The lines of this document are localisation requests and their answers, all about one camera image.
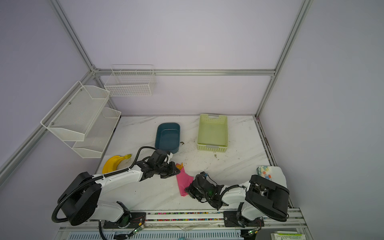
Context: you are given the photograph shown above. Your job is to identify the pink paper napkin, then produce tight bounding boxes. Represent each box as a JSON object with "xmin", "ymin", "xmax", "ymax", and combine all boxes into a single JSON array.
[{"xmin": 176, "ymin": 168, "xmax": 194, "ymax": 197}]

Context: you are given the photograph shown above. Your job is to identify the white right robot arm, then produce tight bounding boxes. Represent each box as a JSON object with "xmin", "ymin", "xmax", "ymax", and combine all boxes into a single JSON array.
[{"xmin": 185, "ymin": 172, "xmax": 290, "ymax": 228}]

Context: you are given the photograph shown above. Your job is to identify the white wire wall basket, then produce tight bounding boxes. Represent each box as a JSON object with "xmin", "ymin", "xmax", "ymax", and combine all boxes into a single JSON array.
[{"xmin": 105, "ymin": 65, "xmax": 157, "ymax": 97}]

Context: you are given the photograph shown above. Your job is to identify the white mesh shelf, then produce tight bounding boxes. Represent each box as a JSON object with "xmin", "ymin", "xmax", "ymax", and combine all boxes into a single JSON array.
[
  {"xmin": 72, "ymin": 108, "xmax": 121, "ymax": 159},
  {"xmin": 41, "ymin": 81, "xmax": 110, "ymax": 142}
]

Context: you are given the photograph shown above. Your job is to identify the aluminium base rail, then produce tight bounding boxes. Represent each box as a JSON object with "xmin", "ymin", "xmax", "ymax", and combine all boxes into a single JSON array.
[{"xmin": 55, "ymin": 209, "xmax": 313, "ymax": 240}]

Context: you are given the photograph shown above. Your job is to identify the colourful tissue pack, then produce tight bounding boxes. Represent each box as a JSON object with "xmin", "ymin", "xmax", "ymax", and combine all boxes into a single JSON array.
[{"xmin": 257, "ymin": 166, "xmax": 286, "ymax": 183}]

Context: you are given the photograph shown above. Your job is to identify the white mesh upper shelf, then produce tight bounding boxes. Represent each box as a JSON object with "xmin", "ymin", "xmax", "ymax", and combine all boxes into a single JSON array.
[{"xmin": 41, "ymin": 81, "xmax": 110, "ymax": 142}]

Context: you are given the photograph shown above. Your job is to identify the yellow plastic spoon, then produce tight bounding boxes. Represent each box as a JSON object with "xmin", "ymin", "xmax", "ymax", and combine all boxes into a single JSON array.
[{"xmin": 176, "ymin": 163, "xmax": 184, "ymax": 170}]

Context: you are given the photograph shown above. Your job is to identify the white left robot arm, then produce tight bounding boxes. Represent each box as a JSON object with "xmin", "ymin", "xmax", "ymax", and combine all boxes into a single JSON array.
[{"xmin": 51, "ymin": 148, "xmax": 181, "ymax": 228}]

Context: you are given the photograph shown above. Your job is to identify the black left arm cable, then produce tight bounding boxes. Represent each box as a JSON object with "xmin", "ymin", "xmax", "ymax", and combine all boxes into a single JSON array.
[{"xmin": 51, "ymin": 146, "xmax": 158, "ymax": 240}]

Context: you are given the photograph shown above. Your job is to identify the white mesh lower shelf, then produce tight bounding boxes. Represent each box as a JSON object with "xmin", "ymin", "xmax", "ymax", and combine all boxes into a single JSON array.
[{"xmin": 72, "ymin": 108, "xmax": 121, "ymax": 159}]

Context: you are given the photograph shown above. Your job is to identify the yellow banana bunch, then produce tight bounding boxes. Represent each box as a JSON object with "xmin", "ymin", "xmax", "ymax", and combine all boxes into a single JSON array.
[{"xmin": 102, "ymin": 154, "xmax": 132, "ymax": 174}]

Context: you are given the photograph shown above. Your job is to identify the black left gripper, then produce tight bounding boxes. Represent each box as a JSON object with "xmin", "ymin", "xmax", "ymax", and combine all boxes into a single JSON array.
[{"xmin": 155, "ymin": 161, "xmax": 181, "ymax": 179}]

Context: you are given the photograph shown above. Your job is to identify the aluminium frame post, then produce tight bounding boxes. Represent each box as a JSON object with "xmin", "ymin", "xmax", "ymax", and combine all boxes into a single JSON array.
[{"xmin": 255, "ymin": 0, "xmax": 313, "ymax": 120}]

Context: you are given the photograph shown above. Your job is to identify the dark teal plastic bin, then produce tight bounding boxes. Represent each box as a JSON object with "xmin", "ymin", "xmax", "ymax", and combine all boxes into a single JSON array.
[{"xmin": 155, "ymin": 123, "xmax": 181, "ymax": 154}]

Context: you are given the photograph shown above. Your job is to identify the light green perforated basket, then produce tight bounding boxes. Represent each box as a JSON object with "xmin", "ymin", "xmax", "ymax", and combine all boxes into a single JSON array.
[{"xmin": 197, "ymin": 114, "xmax": 229, "ymax": 153}]

